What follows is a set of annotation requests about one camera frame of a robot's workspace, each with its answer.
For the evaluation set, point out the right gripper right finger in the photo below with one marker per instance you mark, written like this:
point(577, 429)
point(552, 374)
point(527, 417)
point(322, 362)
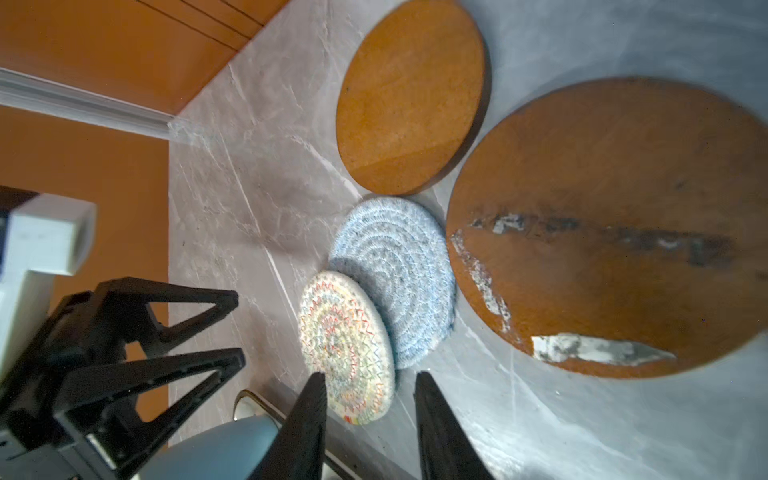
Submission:
point(444, 449)

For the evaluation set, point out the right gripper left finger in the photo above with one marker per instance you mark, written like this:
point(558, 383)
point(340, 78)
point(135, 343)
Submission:
point(298, 450)

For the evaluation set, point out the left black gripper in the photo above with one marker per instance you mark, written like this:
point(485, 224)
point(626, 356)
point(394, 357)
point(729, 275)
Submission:
point(74, 408)

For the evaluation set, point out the blue grey woven coaster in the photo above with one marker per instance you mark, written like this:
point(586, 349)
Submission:
point(396, 251)

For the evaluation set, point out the dark brown worn coaster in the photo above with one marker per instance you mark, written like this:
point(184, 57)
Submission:
point(617, 228)

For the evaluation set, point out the light brown wooden coaster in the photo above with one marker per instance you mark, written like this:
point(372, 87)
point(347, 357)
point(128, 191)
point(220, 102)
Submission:
point(413, 98)

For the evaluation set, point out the light blue mug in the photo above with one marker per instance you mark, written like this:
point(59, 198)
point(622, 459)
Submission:
point(229, 451)

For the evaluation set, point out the left aluminium corner post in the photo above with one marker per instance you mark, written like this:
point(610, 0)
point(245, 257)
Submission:
point(38, 95)

